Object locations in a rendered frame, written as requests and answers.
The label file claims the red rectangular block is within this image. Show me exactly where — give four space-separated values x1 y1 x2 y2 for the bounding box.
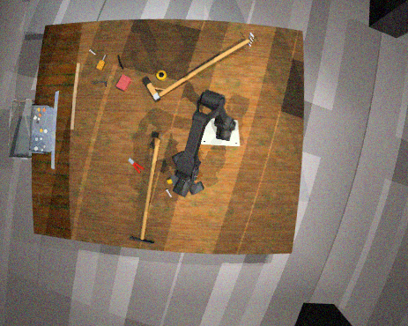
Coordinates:
116 74 132 91

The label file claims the yellow ring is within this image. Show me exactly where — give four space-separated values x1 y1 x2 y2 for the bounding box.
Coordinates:
157 70 167 80

